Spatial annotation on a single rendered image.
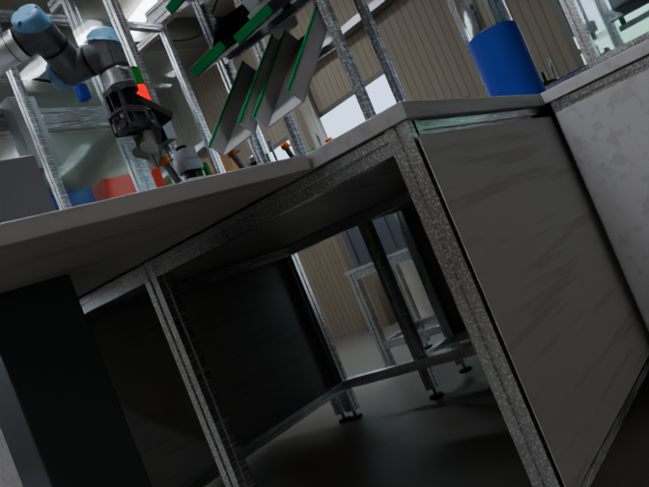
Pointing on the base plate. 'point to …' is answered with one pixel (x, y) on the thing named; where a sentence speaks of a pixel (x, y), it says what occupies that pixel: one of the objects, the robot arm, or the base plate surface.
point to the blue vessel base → (505, 61)
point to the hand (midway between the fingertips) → (158, 161)
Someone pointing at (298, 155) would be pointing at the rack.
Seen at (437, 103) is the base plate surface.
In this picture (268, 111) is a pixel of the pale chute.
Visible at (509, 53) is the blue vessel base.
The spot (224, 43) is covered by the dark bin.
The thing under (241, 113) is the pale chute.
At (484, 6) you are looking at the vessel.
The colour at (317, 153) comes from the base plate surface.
